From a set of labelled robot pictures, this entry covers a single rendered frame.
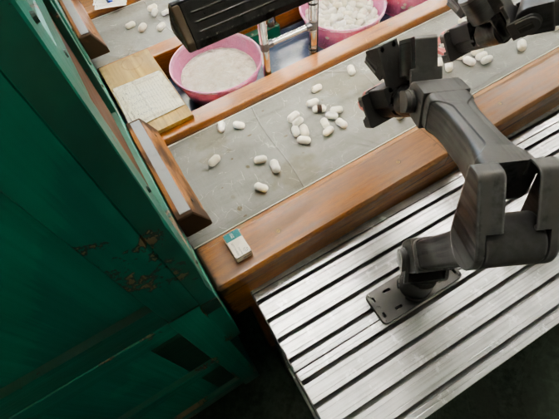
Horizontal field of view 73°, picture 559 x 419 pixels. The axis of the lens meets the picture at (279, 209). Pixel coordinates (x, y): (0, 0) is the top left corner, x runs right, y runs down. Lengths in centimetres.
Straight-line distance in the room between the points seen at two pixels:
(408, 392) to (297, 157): 54
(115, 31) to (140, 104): 43
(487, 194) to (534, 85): 74
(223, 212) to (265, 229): 12
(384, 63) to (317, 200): 30
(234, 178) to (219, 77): 37
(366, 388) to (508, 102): 74
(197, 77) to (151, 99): 16
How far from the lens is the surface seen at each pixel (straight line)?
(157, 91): 110
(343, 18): 136
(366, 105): 76
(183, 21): 71
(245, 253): 74
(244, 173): 89
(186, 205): 73
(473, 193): 45
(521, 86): 115
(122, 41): 140
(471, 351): 85
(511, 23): 93
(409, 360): 81
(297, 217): 79
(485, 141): 50
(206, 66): 120
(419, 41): 68
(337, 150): 92
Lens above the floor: 145
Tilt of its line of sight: 59 degrees down
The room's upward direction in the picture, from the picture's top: 8 degrees counter-clockwise
